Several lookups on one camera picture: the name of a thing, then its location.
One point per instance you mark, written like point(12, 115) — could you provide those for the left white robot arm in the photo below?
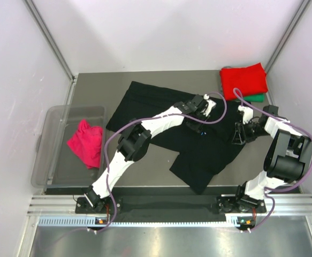
point(135, 138)

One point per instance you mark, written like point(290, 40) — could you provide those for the folded red t shirt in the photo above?
point(249, 80)

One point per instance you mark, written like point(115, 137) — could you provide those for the clear plastic bin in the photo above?
point(56, 166)

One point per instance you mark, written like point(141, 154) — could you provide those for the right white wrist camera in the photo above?
point(247, 114)

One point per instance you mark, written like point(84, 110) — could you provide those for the magenta t shirt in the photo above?
point(86, 144)

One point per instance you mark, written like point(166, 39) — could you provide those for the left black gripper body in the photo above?
point(195, 124)

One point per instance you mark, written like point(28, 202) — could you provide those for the folded green t shirt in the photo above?
point(255, 98)

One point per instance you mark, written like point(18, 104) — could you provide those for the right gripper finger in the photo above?
point(238, 127)
point(238, 138)

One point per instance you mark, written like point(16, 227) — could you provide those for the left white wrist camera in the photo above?
point(210, 104)

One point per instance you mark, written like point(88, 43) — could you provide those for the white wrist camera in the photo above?
point(210, 104)
point(247, 114)

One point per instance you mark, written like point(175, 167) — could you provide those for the black t shirt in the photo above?
point(201, 155)

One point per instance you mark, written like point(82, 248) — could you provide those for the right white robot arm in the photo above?
point(286, 161)

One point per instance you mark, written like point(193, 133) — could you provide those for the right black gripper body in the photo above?
point(251, 131)

